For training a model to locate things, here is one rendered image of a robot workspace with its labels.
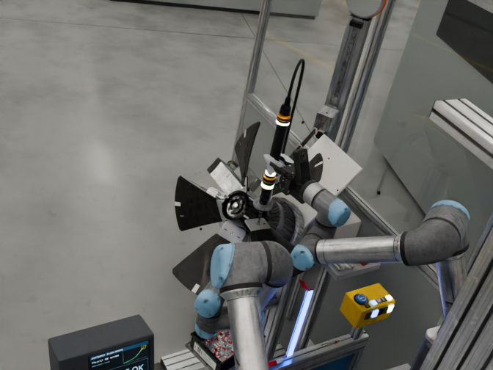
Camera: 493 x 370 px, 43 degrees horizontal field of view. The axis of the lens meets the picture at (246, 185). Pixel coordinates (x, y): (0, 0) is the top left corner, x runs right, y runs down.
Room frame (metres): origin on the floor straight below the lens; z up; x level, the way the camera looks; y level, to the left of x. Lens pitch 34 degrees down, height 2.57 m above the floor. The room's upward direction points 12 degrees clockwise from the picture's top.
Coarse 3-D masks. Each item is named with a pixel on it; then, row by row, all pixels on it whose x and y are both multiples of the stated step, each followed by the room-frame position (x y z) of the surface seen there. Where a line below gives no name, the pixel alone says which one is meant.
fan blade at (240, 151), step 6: (252, 126) 2.14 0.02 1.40; (258, 126) 2.10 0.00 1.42; (246, 132) 2.15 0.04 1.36; (252, 132) 2.11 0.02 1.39; (240, 138) 2.19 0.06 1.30; (246, 138) 2.12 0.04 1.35; (252, 138) 2.08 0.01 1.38; (246, 144) 2.09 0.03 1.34; (252, 144) 2.05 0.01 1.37; (240, 150) 2.14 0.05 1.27; (246, 150) 2.06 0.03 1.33; (240, 156) 2.12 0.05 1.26; (246, 156) 2.03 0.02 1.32; (240, 162) 2.10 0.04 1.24; (246, 162) 2.01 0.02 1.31; (240, 168) 2.09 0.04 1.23; (246, 168) 1.98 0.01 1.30; (246, 174) 1.97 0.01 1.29
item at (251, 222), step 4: (248, 220) 1.80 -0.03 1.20; (252, 220) 1.81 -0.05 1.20; (256, 220) 1.82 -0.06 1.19; (260, 220) 1.83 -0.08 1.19; (264, 220) 1.84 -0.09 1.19; (248, 224) 1.78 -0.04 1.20; (252, 224) 1.79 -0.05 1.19; (256, 224) 1.80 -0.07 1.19; (260, 224) 1.81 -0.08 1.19; (268, 224) 1.82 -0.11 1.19; (252, 228) 1.77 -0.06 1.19; (256, 228) 1.77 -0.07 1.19; (260, 228) 1.78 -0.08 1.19; (264, 228) 1.79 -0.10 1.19
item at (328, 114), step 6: (324, 108) 2.41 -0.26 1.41; (330, 108) 2.42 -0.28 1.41; (336, 108) 2.42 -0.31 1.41; (318, 114) 2.35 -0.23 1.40; (324, 114) 2.35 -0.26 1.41; (330, 114) 2.37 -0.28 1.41; (336, 114) 2.38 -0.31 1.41; (318, 120) 2.35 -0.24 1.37; (324, 120) 2.34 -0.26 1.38; (330, 120) 2.33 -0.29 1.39; (324, 126) 2.34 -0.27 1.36; (330, 126) 2.34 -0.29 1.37
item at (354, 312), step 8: (368, 288) 1.72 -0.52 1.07; (376, 288) 1.73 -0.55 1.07; (352, 296) 1.66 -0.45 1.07; (368, 296) 1.68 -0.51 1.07; (376, 296) 1.69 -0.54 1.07; (384, 296) 1.70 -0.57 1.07; (344, 304) 1.66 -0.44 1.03; (352, 304) 1.64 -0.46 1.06; (360, 304) 1.63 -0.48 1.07; (376, 304) 1.65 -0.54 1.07; (384, 304) 1.66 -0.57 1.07; (392, 304) 1.68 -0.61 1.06; (344, 312) 1.65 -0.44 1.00; (352, 312) 1.63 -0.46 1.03; (360, 312) 1.60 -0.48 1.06; (368, 312) 1.61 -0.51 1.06; (352, 320) 1.61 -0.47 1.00; (360, 320) 1.60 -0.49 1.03; (368, 320) 1.63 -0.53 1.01; (376, 320) 1.65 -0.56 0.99
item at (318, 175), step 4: (316, 156) 1.99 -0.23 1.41; (320, 156) 1.96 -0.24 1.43; (312, 160) 1.98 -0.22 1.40; (320, 160) 1.93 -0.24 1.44; (312, 164) 1.93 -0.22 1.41; (320, 164) 1.89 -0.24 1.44; (312, 168) 1.90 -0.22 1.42; (316, 168) 1.88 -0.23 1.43; (320, 168) 1.86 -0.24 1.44; (312, 172) 1.86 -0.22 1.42; (316, 172) 1.85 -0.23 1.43; (320, 172) 1.84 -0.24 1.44; (312, 176) 1.83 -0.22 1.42; (316, 176) 1.82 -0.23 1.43; (320, 176) 1.81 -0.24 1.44; (316, 180) 1.80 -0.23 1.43; (320, 180) 1.79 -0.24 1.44; (276, 188) 1.92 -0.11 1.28; (280, 188) 1.86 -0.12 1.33; (284, 188) 1.84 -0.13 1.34; (276, 192) 1.84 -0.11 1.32
